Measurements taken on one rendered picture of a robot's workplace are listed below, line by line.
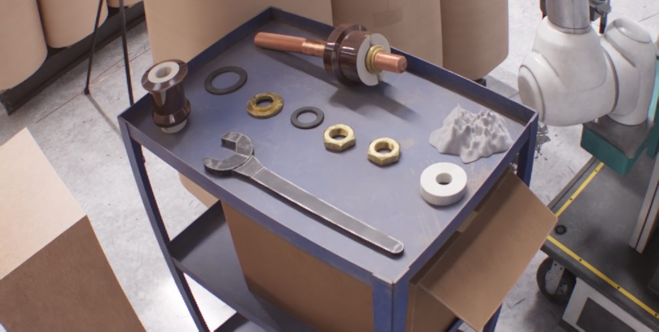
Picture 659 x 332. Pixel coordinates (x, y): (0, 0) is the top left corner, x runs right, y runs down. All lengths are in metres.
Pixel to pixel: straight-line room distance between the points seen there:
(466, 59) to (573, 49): 1.21
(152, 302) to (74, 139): 1.01
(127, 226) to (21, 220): 1.29
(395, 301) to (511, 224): 0.28
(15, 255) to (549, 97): 1.01
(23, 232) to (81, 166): 1.63
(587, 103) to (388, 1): 0.82
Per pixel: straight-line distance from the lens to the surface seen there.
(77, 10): 3.16
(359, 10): 1.92
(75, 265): 1.15
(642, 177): 2.05
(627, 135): 1.47
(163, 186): 2.51
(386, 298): 0.97
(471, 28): 2.35
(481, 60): 2.44
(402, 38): 2.01
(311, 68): 1.35
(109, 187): 2.59
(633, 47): 1.36
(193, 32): 1.63
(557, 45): 1.24
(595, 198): 1.93
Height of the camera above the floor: 1.64
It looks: 40 degrees down
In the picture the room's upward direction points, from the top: 5 degrees counter-clockwise
